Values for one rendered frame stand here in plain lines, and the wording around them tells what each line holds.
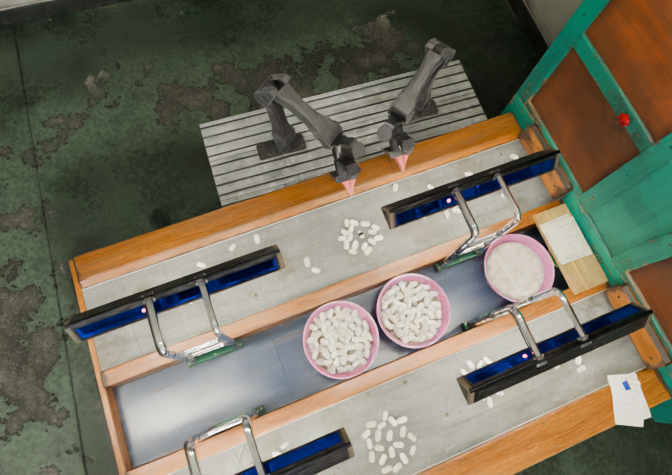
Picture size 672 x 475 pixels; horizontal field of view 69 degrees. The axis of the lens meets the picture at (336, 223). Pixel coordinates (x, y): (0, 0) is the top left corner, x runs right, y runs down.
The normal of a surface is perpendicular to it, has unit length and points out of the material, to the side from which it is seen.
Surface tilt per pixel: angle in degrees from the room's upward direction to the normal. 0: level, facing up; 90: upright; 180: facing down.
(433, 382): 0
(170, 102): 0
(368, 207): 0
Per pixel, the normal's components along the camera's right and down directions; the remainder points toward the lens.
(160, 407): 0.07, -0.32
